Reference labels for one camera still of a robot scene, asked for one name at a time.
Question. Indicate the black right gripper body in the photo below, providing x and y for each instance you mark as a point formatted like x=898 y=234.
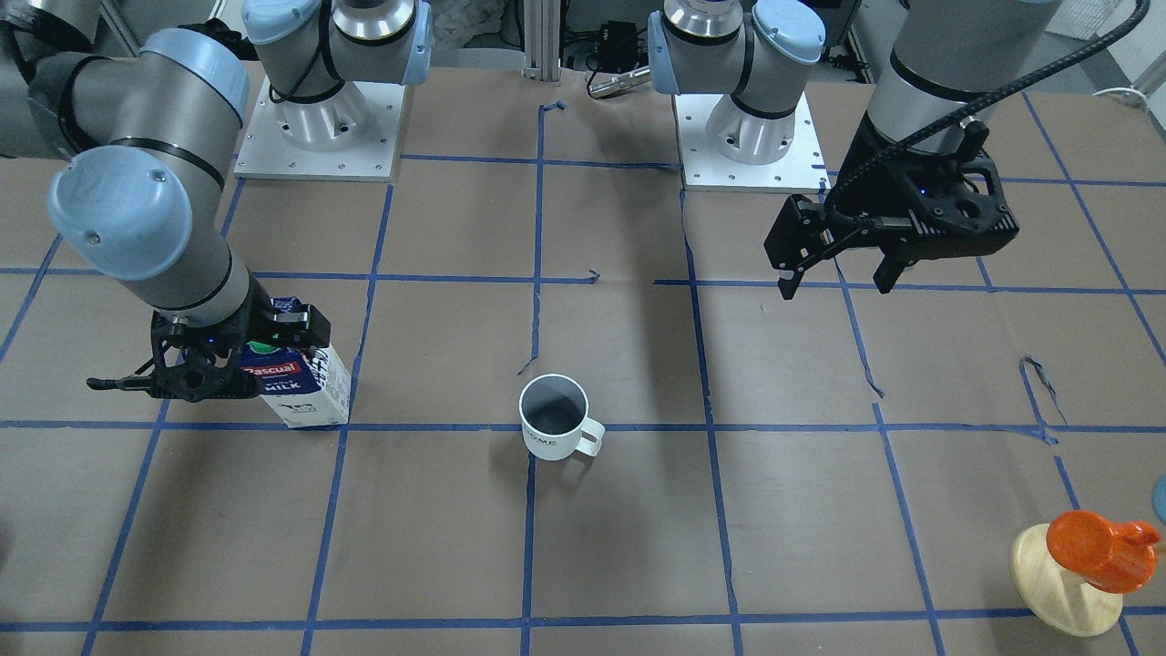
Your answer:
x=263 y=318

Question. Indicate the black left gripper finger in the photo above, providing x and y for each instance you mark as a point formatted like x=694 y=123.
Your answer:
x=889 y=271
x=790 y=279

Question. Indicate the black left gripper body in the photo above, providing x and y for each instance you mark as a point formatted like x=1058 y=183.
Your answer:
x=862 y=182

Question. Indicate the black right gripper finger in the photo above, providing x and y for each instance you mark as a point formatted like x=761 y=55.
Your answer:
x=255 y=348
x=304 y=327

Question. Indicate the blue white milk carton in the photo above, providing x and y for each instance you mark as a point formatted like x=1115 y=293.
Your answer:
x=305 y=388

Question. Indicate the white mug grey inside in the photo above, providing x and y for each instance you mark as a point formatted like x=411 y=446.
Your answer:
x=553 y=412

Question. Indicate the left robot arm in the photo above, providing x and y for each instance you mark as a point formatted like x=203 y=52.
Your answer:
x=950 y=64

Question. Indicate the blue mug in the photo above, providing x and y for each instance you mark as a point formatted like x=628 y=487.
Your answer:
x=1158 y=499

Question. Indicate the orange mug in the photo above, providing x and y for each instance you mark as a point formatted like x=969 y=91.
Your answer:
x=1116 y=558

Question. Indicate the wooden mug tree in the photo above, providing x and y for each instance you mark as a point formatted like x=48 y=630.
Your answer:
x=1060 y=598

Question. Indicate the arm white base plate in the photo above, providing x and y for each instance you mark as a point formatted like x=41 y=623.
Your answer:
x=724 y=149
x=353 y=136

